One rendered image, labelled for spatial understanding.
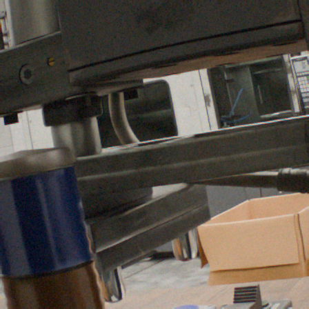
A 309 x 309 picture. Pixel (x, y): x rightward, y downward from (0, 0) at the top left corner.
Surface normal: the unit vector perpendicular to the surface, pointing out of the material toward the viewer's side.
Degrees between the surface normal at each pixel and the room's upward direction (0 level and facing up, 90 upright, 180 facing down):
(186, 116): 90
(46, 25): 90
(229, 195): 90
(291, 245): 86
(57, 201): 76
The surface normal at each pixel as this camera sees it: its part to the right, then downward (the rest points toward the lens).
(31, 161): 0.29, -0.33
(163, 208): 0.87, -0.14
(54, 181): 0.61, -0.33
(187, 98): -0.52, 0.14
